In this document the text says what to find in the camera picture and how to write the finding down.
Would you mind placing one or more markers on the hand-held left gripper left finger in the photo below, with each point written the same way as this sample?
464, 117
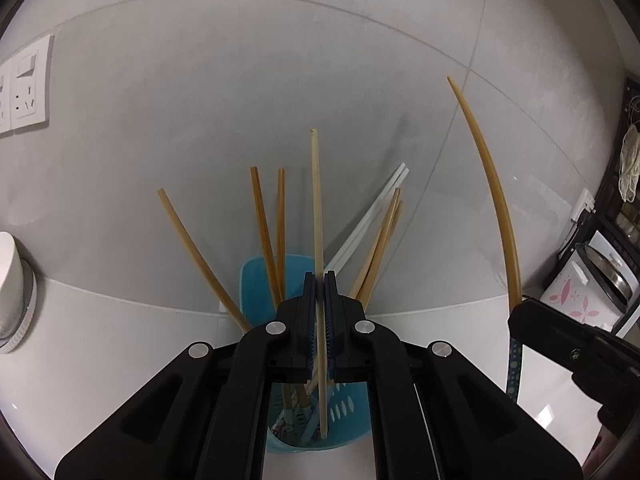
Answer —
310, 325

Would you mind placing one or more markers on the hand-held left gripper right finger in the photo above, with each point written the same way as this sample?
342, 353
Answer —
330, 325

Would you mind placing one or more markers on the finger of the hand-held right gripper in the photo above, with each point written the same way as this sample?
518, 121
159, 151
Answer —
550, 327

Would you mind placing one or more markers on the blue plastic utensil holder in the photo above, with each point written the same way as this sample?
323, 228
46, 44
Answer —
255, 280

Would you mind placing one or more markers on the pale ivory chopstick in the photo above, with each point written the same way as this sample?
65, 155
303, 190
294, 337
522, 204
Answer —
316, 200

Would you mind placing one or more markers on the amber chopstick blue dotted end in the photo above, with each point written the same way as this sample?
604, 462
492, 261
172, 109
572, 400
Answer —
495, 185

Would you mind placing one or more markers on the white rice cooker pink flowers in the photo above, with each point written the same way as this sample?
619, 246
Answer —
575, 290

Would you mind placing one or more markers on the dark metal shelf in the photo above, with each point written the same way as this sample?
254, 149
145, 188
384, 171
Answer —
612, 210

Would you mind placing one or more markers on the pale hanging cloth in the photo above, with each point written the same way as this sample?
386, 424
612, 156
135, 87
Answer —
631, 160

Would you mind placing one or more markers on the white ribbed dish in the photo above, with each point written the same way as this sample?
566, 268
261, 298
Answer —
25, 310

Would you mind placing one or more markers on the white wall plug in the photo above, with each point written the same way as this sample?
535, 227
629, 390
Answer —
582, 205

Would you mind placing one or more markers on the white wall switch socket plate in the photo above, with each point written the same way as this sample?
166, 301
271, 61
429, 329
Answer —
30, 90

